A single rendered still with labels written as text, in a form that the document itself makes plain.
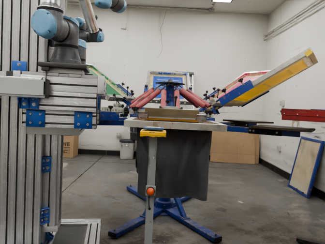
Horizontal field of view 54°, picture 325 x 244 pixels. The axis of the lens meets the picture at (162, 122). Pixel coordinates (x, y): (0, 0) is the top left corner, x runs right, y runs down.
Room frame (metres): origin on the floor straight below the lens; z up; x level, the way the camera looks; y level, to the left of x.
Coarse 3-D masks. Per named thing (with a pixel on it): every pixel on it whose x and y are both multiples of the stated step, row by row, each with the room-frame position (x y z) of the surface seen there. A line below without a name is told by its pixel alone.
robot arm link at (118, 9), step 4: (120, 0) 1.51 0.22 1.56; (124, 0) 1.55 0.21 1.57; (116, 4) 1.49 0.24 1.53; (120, 4) 1.52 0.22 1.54; (124, 4) 1.55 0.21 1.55; (112, 8) 1.51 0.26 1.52; (116, 8) 1.52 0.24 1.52; (120, 8) 1.54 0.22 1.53; (124, 8) 1.57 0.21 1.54; (116, 12) 1.58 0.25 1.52; (120, 12) 1.58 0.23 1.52
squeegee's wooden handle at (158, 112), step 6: (150, 108) 2.38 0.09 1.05; (156, 108) 2.38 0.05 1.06; (162, 108) 2.38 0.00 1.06; (168, 108) 2.39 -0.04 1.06; (150, 114) 2.38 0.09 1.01; (156, 114) 2.38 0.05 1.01; (162, 114) 2.38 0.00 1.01; (168, 114) 2.38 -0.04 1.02; (174, 114) 2.38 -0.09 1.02; (180, 114) 2.38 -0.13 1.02; (186, 114) 2.38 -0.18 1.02; (192, 114) 2.38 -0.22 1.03
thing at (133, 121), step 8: (128, 120) 1.80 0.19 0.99; (136, 120) 2.27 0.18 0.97; (144, 120) 2.54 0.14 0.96; (168, 128) 1.80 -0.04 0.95; (176, 128) 1.80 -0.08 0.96; (184, 128) 1.80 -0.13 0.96; (192, 128) 1.80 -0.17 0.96; (200, 128) 1.80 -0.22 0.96; (208, 128) 1.80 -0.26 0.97; (216, 128) 1.80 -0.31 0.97; (224, 128) 1.80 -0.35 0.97
